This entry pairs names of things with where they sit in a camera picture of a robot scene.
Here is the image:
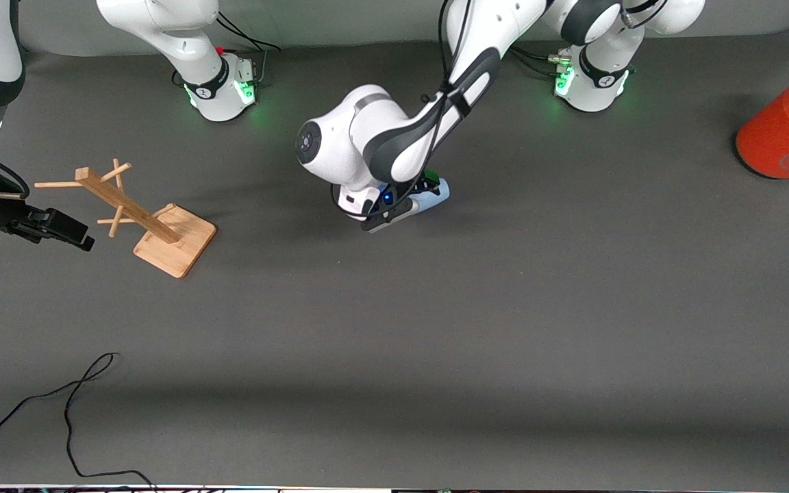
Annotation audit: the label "light blue cup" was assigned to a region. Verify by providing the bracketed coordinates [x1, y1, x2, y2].
[408, 178, 451, 214]

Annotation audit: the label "wooden mug tree rack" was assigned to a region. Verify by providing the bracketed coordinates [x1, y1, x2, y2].
[34, 159, 218, 279]

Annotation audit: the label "orange can with silver lid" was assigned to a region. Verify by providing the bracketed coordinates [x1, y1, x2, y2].
[735, 68, 789, 181]

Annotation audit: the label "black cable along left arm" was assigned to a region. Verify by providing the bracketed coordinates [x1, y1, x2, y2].
[360, 0, 479, 221]

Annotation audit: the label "black cables at left arm base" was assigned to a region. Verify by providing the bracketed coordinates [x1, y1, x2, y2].
[504, 41, 573, 77]

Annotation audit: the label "black cables at arm base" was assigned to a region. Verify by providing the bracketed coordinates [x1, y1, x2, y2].
[504, 41, 573, 77]
[172, 10, 283, 88]

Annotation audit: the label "thin black cable on table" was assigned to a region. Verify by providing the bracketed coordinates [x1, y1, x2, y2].
[0, 353, 157, 491]

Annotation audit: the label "black cables at right arm base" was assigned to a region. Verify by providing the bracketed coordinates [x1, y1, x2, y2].
[172, 10, 283, 88]

